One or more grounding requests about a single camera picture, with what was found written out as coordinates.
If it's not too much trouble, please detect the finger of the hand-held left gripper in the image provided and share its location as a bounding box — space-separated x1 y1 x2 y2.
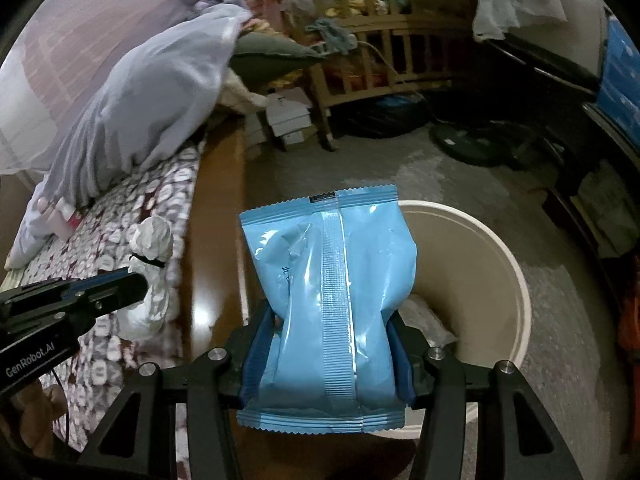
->
65 266 135 298
87 271 151 319

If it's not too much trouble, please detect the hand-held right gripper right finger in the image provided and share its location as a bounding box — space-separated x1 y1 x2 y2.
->
385 310 586 480

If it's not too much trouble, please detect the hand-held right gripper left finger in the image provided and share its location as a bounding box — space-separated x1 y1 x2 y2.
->
77 300 278 480

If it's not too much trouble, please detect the white tissue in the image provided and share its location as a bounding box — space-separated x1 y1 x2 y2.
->
120 216 176 341

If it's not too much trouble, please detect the blue snack bag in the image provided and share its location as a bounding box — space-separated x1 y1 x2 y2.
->
236 184 418 433

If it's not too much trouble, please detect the beige bin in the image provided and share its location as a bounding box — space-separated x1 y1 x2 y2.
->
397 200 532 441

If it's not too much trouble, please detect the clear plastic wrapper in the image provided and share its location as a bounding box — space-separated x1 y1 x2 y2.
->
400 295 458 356

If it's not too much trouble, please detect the white medicine bottle pink label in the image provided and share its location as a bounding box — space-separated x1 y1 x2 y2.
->
56 199 83 236

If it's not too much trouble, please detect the printed plush blanket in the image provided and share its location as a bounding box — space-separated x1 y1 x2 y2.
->
5 142 208 453

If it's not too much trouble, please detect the grey quilt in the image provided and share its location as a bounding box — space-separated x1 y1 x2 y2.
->
10 0 253 268

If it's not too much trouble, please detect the cream cloth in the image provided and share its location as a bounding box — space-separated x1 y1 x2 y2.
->
220 67 268 111

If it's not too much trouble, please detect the red plastic bag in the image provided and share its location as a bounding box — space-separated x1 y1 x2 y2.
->
617 280 640 376

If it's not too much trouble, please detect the black round base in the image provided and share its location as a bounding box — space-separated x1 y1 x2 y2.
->
430 120 541 166

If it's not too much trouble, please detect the white cardboard box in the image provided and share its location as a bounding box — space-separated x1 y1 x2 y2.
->
245 87 316 151

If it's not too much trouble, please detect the striped pillow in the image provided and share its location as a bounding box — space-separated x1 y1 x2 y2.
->
0 0 273 176

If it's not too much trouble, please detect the black bag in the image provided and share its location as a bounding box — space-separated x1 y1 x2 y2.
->
345 97 431 138

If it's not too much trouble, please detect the grey green cushion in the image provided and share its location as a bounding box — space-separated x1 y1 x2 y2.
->
235 32 326 73

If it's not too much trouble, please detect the teal cloth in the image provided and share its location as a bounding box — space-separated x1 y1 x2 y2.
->
305 17 358 56

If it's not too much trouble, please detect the black metal rack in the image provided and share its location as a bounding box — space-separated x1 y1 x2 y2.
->
487 7 640 291

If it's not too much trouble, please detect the wooden crib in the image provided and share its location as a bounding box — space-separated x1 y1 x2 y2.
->
277 0 481 151

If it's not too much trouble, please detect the blue storage box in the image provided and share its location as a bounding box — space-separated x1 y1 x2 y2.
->
597 17 640 136

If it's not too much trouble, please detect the white plastic bag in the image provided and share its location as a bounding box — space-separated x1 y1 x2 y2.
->
435 0 571 43

